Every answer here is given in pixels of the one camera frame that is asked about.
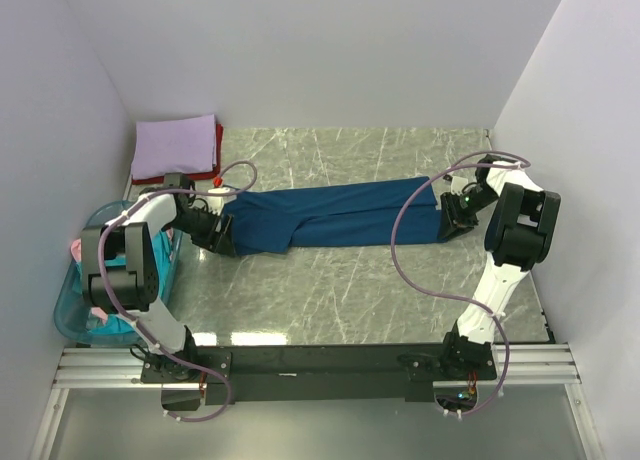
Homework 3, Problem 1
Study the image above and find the clear blue plastic basket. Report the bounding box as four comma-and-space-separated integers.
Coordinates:
53, 230, 183, 347

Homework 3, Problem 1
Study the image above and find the pink t shirt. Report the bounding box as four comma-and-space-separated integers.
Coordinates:
70, 239, 108, 325

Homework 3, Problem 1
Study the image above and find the teal t shirt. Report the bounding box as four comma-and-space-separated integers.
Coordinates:
86, 232, 173, 337

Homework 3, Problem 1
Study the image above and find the aluminium rail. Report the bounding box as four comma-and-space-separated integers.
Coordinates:
53, 344, 582, 390

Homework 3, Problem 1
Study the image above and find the folded lavender t shirt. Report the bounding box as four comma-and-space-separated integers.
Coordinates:
131, 114, 217, 181

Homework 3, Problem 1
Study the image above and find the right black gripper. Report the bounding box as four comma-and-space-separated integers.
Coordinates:
437, 184, 499, 242

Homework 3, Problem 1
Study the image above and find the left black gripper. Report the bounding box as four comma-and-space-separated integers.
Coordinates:
167, 205, 236, 258

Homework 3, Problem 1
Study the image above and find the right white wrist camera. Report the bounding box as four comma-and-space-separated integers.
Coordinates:
448, 175, 469, 195

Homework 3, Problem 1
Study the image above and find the black base beam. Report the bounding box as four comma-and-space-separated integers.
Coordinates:
141, 343, 498, 410

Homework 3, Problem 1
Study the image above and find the folded red t shirt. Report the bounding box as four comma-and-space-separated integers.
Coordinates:
131, 122, 224, 185

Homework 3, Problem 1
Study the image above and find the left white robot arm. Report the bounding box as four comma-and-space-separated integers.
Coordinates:
81, 174, 237, 382

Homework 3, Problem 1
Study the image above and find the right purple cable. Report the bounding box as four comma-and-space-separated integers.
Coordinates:
389, 150, 532, 417

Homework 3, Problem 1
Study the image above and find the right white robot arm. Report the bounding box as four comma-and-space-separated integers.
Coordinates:
438, 152, 561, 379

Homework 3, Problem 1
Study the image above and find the dark blue t shirt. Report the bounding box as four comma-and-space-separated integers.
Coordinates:
224, 177, 427, 256

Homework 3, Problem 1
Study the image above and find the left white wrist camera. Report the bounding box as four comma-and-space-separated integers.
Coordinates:
205, 176, 237, 214

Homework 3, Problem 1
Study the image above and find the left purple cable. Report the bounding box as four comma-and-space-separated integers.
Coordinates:
97, 160, 259, 424

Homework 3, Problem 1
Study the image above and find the purple cable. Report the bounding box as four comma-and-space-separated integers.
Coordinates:
389, 150, 532, 417
97, 160, 259, 424

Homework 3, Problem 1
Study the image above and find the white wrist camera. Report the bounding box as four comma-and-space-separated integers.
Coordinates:
205, 176, 237, 214
448, 175, 469, 195

